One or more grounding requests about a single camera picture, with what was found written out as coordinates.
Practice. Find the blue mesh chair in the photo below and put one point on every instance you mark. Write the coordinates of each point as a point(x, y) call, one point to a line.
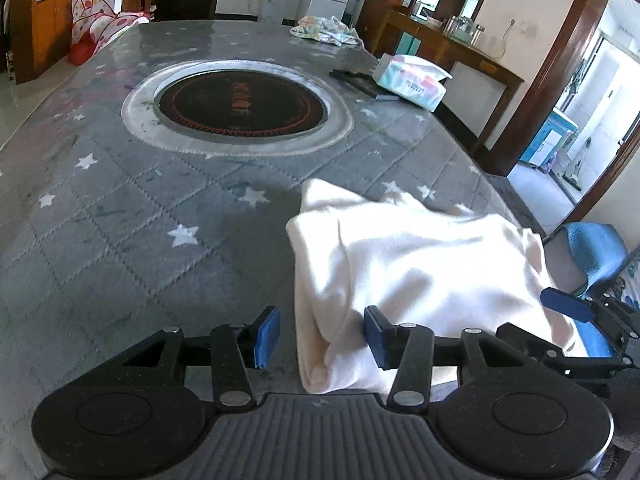
point(595, 250)

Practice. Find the crumpled patterned cloth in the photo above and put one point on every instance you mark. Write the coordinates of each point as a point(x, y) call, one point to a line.
point(325, 30)

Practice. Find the tissue pack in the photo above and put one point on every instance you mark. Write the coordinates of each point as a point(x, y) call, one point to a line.
point(410, 82)

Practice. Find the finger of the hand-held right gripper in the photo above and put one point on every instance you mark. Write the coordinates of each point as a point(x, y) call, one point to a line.
point(567, 302)
point(550, 352)

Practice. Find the black remote control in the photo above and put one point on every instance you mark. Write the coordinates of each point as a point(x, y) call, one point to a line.
point(362, 84)

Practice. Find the white towel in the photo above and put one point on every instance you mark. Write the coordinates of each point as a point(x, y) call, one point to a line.
point(425, 270)

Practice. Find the tall wooden cabinet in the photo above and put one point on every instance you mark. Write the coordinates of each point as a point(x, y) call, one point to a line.
point(37, 30)

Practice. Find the pink dotted play tent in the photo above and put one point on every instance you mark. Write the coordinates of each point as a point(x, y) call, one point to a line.
point(100, 22)

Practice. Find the wooden side table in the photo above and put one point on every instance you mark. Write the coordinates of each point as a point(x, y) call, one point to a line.
point(480, 67)

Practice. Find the glass jars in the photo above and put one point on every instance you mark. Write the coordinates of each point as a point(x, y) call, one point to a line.
point(462, 27)

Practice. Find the light blue cabinet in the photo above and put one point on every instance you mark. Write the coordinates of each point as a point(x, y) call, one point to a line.
point(547, 142)

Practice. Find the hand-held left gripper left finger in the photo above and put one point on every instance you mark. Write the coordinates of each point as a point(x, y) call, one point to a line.
point(265, 337)

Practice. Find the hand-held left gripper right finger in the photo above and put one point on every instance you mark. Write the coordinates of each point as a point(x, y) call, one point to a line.
point(379, 340)

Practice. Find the round black induction cooker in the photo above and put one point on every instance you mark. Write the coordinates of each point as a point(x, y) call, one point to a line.
point(240, 102)

